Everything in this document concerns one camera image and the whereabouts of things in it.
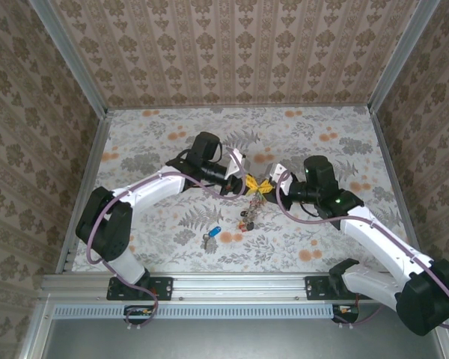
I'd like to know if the large metal keyring with keys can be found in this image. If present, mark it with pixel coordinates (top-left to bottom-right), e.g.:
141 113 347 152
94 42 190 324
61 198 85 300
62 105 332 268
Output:
238 191 267 234

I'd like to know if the key with blue tag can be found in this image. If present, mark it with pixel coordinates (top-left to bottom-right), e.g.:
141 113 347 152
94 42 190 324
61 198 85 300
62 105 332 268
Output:
202 224 223 251

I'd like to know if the black connector board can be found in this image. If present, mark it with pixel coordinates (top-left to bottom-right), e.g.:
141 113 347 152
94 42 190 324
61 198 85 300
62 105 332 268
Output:
123 304 159 325
332 303 361 323

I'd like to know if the grey metal panel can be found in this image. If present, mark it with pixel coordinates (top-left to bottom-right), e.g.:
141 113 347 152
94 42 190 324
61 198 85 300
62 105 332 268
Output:
40 317 446 359

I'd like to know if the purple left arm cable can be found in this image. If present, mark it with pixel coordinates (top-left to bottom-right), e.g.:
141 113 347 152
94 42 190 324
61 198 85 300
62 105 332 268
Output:
86 147 248 330

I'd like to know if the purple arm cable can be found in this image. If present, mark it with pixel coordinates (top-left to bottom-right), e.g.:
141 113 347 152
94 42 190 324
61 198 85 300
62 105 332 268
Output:
86 147 248 330
275 170 449 331

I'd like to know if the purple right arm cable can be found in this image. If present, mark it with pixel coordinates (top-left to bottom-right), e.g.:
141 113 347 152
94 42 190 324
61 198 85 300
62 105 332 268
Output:
275 170 449 331

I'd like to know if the thin black right gripper cable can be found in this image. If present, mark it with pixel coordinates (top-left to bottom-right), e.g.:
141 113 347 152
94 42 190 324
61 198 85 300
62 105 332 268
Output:
300 201 321 218

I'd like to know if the aluminium back rail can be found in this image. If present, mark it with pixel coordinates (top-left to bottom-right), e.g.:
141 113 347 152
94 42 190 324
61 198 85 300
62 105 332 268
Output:
106 103 373 112

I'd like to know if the aluminium side rail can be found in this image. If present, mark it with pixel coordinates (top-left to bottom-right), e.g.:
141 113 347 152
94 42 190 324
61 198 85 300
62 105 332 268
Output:
367 108 426 263
55 110 113 276

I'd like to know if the aluminium mounting rail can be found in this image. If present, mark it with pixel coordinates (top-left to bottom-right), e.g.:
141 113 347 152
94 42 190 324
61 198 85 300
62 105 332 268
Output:
40 272 382 301

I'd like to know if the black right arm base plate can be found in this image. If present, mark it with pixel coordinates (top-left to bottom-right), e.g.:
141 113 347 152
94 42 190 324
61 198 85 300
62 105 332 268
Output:
305 275 373 301

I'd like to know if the white slotted cable duct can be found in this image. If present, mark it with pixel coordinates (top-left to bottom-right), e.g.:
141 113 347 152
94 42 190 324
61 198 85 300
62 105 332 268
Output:
54 303 337 319

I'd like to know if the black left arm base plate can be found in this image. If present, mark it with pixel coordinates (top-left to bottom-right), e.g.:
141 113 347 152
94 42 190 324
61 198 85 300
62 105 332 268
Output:
106 275 174 301

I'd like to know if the aluminium corner post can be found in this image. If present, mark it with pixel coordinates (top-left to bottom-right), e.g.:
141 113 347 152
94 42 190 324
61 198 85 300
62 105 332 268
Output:
367 0 443 115
28 0 110 117

